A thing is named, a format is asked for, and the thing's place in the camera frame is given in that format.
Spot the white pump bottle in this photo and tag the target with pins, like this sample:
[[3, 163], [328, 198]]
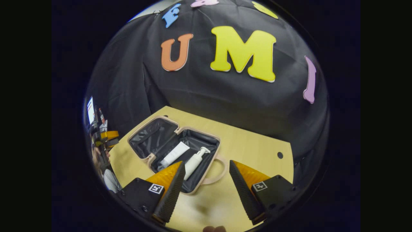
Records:
[[193, 162]]

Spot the computer monitor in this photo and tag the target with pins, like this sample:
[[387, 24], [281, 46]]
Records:
[[90, 111]]

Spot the white cream tube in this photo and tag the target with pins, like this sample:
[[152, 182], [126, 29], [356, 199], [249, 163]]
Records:
[[175, 154]]

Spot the black backdrop cloth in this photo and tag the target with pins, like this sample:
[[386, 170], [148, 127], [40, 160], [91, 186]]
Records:
[[193, 93]]

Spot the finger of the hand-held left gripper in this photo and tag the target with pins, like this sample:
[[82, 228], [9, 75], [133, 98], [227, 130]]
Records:
[[112, 143], [111, 134]]

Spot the pink suitcase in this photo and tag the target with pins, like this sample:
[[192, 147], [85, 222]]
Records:
[[154, 132]]

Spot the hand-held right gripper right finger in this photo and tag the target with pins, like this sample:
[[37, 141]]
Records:
[[244, 193]]

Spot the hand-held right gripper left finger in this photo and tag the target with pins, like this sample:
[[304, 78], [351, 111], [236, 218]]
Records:
[[170, 196]]

